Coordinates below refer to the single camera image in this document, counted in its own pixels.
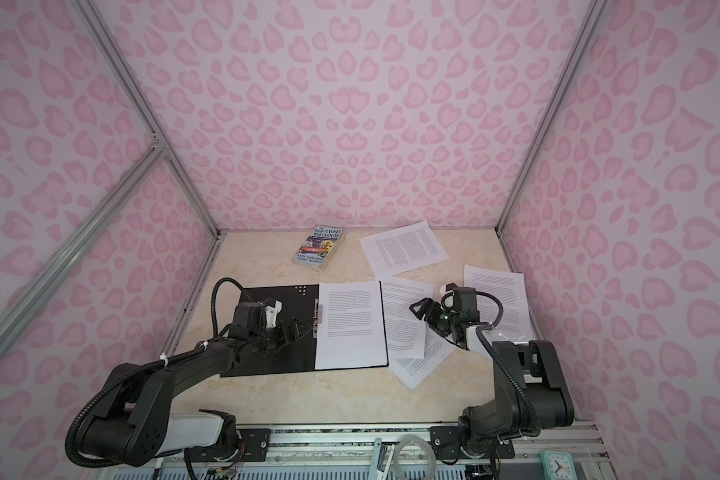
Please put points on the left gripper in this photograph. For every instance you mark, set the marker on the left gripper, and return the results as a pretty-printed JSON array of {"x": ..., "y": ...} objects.
[{"x": 288, "y": 339}]

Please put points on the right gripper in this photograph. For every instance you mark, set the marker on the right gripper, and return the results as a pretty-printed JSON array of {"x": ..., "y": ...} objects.
[{"x": 428, "y": 303}]

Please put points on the printed sheet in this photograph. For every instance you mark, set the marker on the printed sheet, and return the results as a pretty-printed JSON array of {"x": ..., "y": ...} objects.
[
  {"x": 403, "y": 249},
  {"x": 509, "y": 288},
  {"x": 351, "y": 330},
  {"x": 411, "y": 372},
  {"x": 405, "y": 333}
]

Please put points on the black A4 clip folder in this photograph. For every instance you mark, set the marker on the black A4 clip folder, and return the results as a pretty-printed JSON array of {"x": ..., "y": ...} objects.
[{"x": 297, "y": 301}]

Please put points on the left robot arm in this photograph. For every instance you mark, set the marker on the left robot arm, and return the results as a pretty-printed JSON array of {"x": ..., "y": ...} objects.
[{"x": 129, "y": 421}]

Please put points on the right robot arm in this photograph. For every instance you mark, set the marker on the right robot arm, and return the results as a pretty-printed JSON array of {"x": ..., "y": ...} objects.
[{"x": 530, "y": 391}]

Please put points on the metal folder clip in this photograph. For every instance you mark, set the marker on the metal folder clip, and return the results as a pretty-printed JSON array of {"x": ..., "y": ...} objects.
[{"x": 316, "y": 319}]

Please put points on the colourful paperback book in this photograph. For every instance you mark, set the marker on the colourful paperback book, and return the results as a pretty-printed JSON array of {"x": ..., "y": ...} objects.
[{"x": 318, "y": 247}]

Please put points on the clear tube coil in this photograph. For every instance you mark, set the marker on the clear tube coil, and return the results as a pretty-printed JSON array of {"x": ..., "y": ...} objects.
[{"x": 409, "y": 448}]

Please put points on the teal alarm clock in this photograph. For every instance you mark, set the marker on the teal alarm clock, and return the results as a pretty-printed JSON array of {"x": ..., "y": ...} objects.
[{"x": 558, "y": 465}]

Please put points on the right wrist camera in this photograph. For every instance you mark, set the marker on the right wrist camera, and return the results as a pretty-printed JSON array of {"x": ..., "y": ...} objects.
[{"x": 447, "y": 289}]

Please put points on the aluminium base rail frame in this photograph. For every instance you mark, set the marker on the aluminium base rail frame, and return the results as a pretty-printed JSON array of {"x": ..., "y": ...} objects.
[{"x": 363, "y": 451}]

